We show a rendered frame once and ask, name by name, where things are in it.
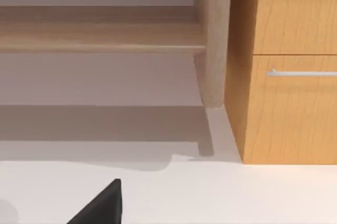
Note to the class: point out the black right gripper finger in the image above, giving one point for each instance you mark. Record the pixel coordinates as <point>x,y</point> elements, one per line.
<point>106,205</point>

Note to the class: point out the wooden drawer front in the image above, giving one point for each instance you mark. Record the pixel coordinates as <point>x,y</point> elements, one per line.
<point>297,10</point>
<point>289,118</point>

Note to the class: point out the orange wooden cupboard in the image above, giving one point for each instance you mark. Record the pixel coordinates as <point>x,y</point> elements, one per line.
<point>238,102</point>

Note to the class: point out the pale wooden open shelf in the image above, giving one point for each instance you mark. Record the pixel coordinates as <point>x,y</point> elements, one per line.
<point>147,37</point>

